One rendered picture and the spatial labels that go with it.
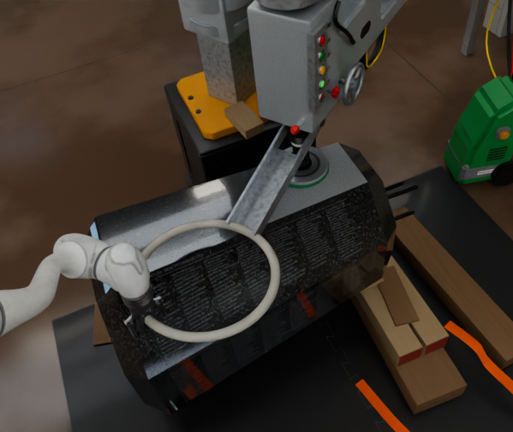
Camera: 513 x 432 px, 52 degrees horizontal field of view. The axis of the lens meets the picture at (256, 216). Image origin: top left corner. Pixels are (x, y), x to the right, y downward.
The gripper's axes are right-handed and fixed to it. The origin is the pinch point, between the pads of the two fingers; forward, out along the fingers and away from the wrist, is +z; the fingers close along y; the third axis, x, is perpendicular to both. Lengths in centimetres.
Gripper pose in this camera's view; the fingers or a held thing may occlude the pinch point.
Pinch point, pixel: (152, 333)
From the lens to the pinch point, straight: 177.1
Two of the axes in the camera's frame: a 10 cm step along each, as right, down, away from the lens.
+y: 7.3, -5.2, 4.4
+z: 0.5, 6.8, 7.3
